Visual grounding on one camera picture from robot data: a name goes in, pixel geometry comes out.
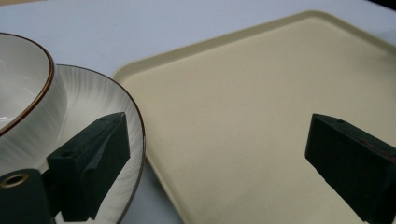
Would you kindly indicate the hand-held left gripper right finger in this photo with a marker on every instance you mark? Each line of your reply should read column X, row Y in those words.
column 351, row 158

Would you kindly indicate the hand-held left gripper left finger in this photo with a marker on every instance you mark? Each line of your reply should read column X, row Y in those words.
column 90, row 161

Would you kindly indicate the white plate with brown rim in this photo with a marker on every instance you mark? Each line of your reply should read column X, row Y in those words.
column 102, row 96

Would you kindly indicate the white bowl with brown rim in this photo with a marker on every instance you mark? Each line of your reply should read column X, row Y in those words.
column 28, row 102

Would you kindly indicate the cream plastic tray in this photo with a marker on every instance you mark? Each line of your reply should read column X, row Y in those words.
column 243, row 124

